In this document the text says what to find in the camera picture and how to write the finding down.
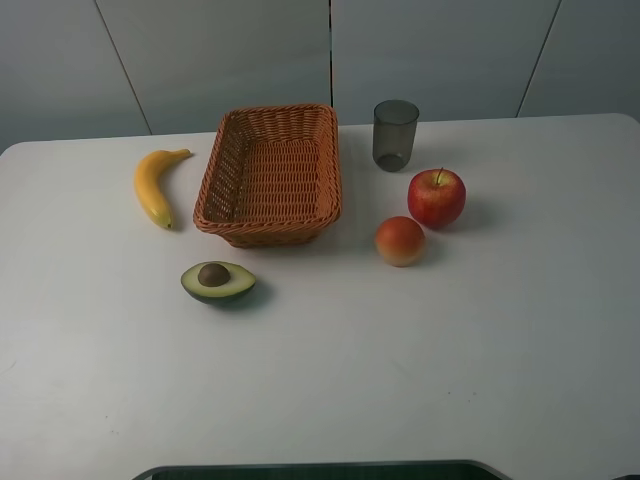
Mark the halved avocado with pit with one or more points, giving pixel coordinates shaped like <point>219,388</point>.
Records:
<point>217,282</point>

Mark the brown wicker basket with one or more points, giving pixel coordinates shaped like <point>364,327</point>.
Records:
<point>273,177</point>

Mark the yellow banana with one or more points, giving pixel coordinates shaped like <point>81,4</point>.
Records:
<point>147,187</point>

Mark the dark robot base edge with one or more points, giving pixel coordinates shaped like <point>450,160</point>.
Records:
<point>439,469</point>

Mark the orange red peach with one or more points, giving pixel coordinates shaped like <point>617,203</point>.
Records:
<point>400,241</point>

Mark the grey translucent plastic cup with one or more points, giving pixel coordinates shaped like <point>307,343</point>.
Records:
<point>394,129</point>

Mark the red apple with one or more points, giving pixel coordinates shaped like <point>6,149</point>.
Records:
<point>436,198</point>

